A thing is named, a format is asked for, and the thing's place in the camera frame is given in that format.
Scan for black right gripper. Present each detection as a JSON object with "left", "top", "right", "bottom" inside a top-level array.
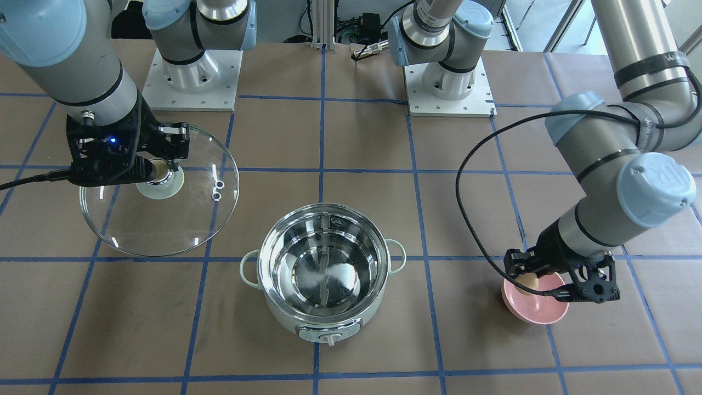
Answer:
[{"left": 66, "top": 93, "right": 190, "bottom": 187}]

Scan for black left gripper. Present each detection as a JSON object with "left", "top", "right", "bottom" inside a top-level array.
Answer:
[{"left": 503, "top": 225, "right": 621, "bottom": 303}]

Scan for brown egg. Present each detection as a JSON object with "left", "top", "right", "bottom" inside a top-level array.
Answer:
[{"left": 516, "top": 273, "right": 539, "bottom": 297}]

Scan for glass pot lid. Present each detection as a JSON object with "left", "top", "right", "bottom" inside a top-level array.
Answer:
[{"left": 78, "top": 127, "right": 239, "bottom": 257}]

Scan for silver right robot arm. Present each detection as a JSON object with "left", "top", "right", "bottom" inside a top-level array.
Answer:
[{"left": 2, "top": 1, "right": 257, "bottom": 200}]

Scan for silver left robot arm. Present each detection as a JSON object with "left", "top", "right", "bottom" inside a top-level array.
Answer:
[{"left": 455, "top": 1, "right": 700, "bottom": 303}]

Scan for mint green cooking pot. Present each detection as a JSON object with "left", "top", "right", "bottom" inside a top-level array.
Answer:
[{"left": 239, "top": 202, "right": 407, "bottom": 347}]

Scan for pink bowl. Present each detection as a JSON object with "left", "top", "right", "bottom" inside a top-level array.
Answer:
[{"left": 501, "top": 273, "right": 569, "bottom": 325}]

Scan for black power adapter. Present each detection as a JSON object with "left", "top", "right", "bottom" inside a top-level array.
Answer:
[{"left": 358, "top": 13, "right": 381, "bottom": 42}]

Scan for black braided cable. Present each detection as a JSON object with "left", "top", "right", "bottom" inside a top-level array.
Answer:
[{"left": 455, "top": 66, "right": 702, "bottom": 300}]

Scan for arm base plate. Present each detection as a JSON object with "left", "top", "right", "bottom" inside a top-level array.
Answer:
[
  {"left": 142, "top": 50, "right": 243, "bottom": 112},
  {"left": 403, "top": 58, "right": 497, "bottom": 117}
]

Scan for aluminium frame post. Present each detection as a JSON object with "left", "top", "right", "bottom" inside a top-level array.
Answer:
[{"left": 310, "top": 0, "right": 336, "bottom": 52}]

